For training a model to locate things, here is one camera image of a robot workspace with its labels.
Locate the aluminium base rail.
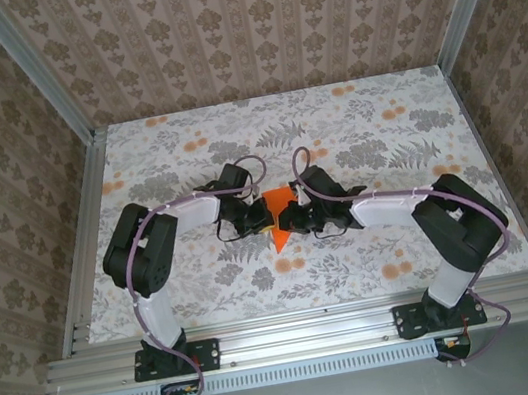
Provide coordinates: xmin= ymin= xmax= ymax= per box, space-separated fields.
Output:
xmin=40 ymin=279 xmax=528 ymax=395

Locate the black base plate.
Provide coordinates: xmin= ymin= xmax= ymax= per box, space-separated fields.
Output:
xmin=130 ymin=335 xmax=224 ymax=384
xmin=392 ymin=291 xmax=489 ymax=341

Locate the left aluminium side rail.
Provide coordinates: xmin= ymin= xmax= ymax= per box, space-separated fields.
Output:
xmin=24 ymin=127 xmax=143 ymax=360

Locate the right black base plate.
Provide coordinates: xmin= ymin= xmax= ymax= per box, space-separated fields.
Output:
xmin=392 ymin=291 xmax=489 ymax=341

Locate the grey slotted cable duct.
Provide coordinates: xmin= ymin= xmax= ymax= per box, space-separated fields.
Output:
xmin=86 ymin=335 xmax=447 ymax=395

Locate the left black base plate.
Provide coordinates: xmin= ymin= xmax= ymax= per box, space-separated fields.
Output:
xmin=130 ymin=335 xmax=224 ymax=384

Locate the left aluminium corner post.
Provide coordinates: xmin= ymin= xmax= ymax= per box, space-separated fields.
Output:
xmin=0 ymin=0 xmax=106 ymax=156

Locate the orange paper sheet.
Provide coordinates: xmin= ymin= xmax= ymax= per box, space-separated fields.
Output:
xmin=260 ymin=183 xmax=305 ymax=257

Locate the floral patterned table cover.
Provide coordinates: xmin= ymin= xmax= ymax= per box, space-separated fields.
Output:
xmin=52 ymin=55 xmax=528 ymax=347

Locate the black connector with wires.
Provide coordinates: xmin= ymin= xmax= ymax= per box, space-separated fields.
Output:
xmin=159 ymin=377 xmax=210 ymax=395
xmin=431 ymin=331 xmax=474 ymax=365

